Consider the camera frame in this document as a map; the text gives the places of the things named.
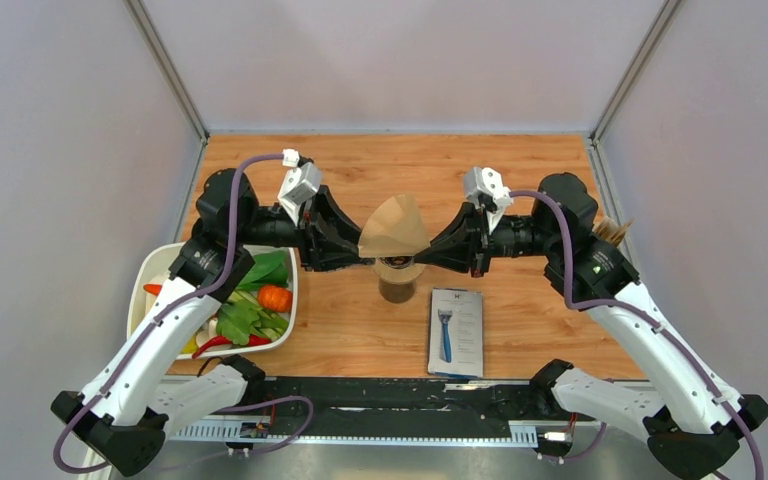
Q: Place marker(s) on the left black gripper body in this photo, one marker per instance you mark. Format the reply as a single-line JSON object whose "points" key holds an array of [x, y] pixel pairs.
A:
{"points": [[308, 237]]}

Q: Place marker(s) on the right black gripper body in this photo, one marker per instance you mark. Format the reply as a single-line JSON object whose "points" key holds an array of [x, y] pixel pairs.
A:
{"points": [[483, 241]]}

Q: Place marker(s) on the brown paper coffee filter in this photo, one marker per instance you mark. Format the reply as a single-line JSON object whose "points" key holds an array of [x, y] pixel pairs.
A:
{"points": [[396, 228]]}

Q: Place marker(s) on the round wooden dripper stand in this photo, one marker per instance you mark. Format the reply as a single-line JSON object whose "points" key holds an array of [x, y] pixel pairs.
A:
{"points": [[401, 275]]}

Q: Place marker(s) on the glass ribbed coffee dripper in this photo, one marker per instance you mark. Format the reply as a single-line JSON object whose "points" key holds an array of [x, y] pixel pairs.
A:
{"points": [[398, 263]]}

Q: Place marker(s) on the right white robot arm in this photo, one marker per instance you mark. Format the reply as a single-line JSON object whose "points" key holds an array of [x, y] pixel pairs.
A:
{"points": [[691, 420]]}

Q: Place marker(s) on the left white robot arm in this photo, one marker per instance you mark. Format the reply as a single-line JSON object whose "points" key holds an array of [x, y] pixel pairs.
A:
{"points": [[123, 414]]}

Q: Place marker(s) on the orange coffee filter box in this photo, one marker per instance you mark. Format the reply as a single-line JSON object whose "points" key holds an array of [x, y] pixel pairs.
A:
{"points": [[611, 231]]}

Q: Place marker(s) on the green bok choy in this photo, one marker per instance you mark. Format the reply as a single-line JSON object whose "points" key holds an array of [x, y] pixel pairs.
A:
{"points": [[269, 269]]}

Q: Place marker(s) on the orange toy pumpkin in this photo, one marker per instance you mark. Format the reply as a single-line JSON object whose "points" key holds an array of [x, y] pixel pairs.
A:
{"points": [[275, 298]]}

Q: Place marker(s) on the razor retail package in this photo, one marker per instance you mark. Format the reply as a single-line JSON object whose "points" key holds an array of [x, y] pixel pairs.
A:
{"points": [[456, 333]]}

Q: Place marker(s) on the green leafy vegetable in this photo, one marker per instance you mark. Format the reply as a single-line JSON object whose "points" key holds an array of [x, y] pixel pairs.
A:
{"points": [[245, 323]]}

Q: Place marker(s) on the red chili pepper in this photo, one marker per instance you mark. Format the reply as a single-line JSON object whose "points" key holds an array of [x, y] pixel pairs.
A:
{"points": [[219, 340]]}

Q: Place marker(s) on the orange toy carrot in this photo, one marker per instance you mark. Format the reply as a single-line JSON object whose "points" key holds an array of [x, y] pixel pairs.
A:
{"points": [[152, 289]]}

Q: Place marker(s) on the white vegetable tray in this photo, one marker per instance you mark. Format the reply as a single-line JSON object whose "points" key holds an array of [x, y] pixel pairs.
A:
{"points": [[155, 269]]}

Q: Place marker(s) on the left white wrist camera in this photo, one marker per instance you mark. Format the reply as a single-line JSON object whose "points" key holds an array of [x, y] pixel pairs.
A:
{"points": [[301, 183]]}

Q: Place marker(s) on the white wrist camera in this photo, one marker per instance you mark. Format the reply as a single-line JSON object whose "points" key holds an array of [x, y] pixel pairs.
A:
{"points": [[485, 189], [301, 183]]}

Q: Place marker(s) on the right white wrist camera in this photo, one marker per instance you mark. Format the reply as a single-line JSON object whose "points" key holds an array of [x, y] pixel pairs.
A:
{"points": [[485, 189]]}

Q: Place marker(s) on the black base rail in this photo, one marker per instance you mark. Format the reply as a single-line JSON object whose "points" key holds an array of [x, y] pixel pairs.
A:
{"points": [[399, 411]]}

